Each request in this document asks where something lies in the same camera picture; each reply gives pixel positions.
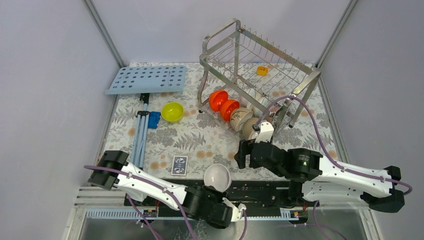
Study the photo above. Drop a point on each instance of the light blue perforated tray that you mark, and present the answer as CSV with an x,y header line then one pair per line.
x,y
148,79

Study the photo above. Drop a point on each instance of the yellow-green plastic bowl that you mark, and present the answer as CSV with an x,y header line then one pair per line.
x,y
172,112

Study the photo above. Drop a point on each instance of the orange bowl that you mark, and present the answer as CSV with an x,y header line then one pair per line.
x,y
227,108
217,99

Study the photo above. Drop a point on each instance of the patterned beige ceramic bowl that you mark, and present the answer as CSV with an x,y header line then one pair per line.
x,y
239,116

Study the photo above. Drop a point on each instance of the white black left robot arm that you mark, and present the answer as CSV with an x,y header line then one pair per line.
x,y
113,170

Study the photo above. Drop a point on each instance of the blue playing card deck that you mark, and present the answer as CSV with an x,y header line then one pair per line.
x,y
179,166

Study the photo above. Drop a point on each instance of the light blue cable duct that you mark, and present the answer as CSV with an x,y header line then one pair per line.
x,y
130,214

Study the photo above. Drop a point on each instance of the stainless steel dish rack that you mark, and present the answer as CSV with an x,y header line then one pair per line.
x,y
230,57

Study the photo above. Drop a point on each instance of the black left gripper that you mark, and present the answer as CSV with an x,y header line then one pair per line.
x,y
219,194

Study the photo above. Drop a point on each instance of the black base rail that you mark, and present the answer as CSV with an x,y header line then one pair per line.
x,y
256,195

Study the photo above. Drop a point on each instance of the light blue folded tripod stand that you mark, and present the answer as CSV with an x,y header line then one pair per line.
x,y
142,118

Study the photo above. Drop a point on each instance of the white plastic bowl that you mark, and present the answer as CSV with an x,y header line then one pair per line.
x,y
218,177

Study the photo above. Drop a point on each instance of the orange bowl rear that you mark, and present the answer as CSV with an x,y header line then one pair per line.
x,y
217,99

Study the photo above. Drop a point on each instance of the small yellow cup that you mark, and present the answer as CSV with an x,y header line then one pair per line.
x,y
262,71

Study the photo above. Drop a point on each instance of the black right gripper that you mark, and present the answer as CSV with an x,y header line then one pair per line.
x,y
244,147

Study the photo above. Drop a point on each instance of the orange bowl front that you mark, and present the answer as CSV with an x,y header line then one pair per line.
x,y
227,108

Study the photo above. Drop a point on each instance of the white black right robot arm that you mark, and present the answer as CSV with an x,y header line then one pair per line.
x,y
313,177

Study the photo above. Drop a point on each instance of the white dishes in rack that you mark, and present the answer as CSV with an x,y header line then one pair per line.
x,y
259,97

